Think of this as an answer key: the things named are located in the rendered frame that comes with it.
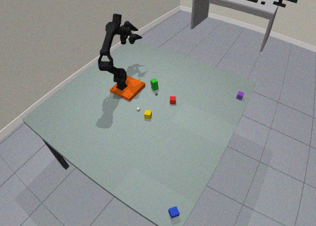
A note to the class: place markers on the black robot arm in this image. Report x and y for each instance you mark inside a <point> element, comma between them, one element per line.
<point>113,28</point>

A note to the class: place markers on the small purple cube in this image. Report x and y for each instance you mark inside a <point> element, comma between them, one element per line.
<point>240,95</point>

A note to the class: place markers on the yellow block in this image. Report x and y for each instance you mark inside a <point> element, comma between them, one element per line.
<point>147,114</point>

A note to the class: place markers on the blue block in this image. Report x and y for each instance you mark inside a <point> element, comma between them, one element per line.
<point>173,212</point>

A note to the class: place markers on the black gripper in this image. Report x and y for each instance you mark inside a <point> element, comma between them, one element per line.
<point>126,31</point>

